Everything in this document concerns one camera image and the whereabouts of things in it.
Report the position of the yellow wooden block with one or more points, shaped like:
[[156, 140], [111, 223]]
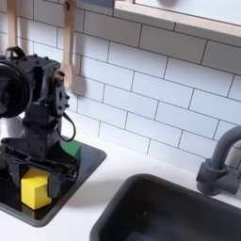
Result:
[[34, 191]]

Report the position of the green wooden block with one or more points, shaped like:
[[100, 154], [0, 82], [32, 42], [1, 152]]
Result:
[[72, 149]]

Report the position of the black stove top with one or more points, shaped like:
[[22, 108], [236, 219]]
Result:
[[91, 157]]

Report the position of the wooden spoon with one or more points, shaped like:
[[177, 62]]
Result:
[[67, 67]]

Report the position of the dark grey sink basin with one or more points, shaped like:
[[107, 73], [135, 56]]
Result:
[[175, 213]]

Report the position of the wooden slotted spatula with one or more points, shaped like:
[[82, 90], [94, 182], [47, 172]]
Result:
[[12, 25]]

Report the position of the grey tap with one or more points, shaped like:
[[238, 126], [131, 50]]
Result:
[[216, 175]]

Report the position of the grey extractor hood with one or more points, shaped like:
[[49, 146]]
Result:
[[97, 3]]

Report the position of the light wooden kitchen frame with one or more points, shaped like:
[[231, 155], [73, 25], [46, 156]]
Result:
[[175, 18]]

